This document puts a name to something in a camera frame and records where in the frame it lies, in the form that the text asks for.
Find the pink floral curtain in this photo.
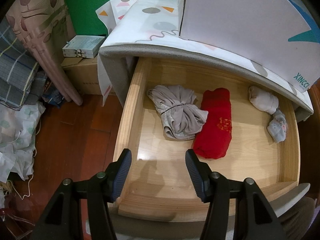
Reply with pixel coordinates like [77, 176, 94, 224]
[5, 0, 82, 105]

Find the white sock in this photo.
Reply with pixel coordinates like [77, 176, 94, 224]
[248, 86, 279, 115]

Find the white XINCCI cardboard box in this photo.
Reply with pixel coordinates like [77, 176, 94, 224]
[178, 0, 319, 92]

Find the white patterned cover sheet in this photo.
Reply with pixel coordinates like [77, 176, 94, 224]
[95, 0, 315, 113]

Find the grey underwear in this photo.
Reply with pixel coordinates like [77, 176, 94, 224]
[146, 85, 208, 141]

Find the light blue small box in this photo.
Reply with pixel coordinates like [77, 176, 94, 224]
[62, 35, 106, 59]

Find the light grey patterned sock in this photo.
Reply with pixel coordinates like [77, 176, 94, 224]
[267, 109, 287, 143]

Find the wooden drawer grey front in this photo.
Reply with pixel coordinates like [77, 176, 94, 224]
[108, 57, 309, 239]

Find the white crumpled plastic bag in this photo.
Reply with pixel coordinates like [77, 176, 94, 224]
[0, 102, 46, 183]

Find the brown cardboard box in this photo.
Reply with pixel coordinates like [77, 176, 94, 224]
[61, 56, 113, 96]

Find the grey plaid bedding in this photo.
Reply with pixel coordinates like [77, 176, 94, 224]
[1, 18, 47, 109]

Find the blue foam wall mat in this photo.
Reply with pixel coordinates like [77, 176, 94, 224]
[265, 0, 320, 38]

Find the red underwear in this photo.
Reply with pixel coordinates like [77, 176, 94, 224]
[193, 88, 232, 159]

